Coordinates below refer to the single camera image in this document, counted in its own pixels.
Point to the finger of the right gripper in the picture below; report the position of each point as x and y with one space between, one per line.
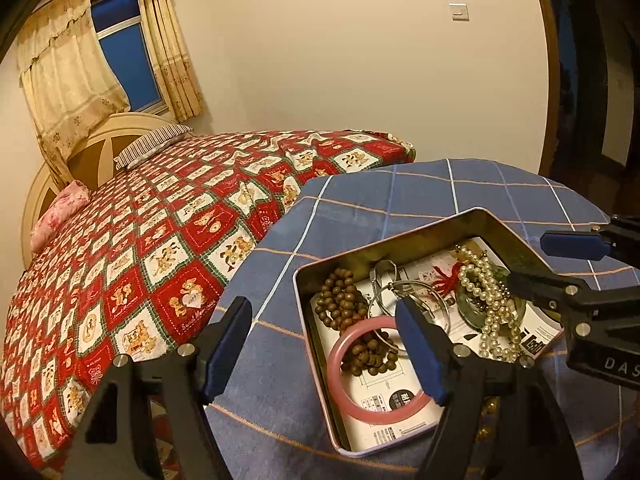
559 294
618 239

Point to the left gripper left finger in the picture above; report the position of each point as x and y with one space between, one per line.
115 439

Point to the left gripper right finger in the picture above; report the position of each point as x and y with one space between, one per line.
500 420

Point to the pink bangle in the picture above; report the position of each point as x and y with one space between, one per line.
359 381

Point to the red cord pendant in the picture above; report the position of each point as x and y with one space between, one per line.
444 283

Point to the thin silver bangle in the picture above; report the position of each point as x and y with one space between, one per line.
405 323

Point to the printed paper leaflet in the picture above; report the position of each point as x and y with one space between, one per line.
450 359

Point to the gold metal tin box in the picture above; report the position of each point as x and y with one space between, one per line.
425 329

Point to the blue plaid tablecloth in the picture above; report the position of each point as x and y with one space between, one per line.
437 320

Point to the red patterned bedspread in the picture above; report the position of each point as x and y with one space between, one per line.
140 269

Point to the pink floral pillow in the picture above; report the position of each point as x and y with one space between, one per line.
68 202

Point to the striped grey pillow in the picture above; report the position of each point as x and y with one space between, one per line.
150 144

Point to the cream wooden headboard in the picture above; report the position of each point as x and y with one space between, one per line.
92 162

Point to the cream curtain left panel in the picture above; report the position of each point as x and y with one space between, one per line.
69 87

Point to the cream curtain panel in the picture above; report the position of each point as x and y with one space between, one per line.
170 60
69 87

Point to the cream curtain right panel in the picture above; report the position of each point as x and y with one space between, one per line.
170 60

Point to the window with blue blind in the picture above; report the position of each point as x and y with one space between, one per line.
118 24

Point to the white wall switch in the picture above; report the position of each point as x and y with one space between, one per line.
459 12

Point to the dark wooden door frame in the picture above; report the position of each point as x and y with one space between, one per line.
554 88

